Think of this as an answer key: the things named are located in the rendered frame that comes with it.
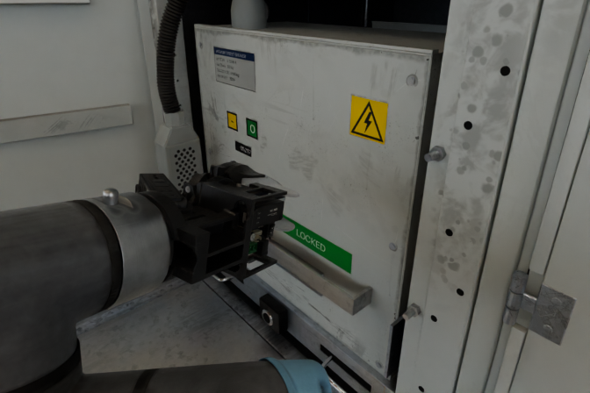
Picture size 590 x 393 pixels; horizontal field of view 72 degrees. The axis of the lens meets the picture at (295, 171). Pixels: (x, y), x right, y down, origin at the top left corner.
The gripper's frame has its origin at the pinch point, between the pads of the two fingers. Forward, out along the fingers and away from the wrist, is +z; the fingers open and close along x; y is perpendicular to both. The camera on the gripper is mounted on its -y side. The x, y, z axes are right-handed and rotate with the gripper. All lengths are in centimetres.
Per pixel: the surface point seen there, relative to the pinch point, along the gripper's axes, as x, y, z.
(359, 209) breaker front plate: -1.9, 6.7, 11.3
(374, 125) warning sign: 9.7, 8.0, 7.9
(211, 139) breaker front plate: 0.5, -30.4, 21.3
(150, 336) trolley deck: -37.1, -29.0, 9.0
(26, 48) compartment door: 13, -54, -2
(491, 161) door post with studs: 8.9, 22.2, -0.6
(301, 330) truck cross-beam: -28.9, -3.1, 20.0
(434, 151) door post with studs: 8.8, 17.1, 0.3
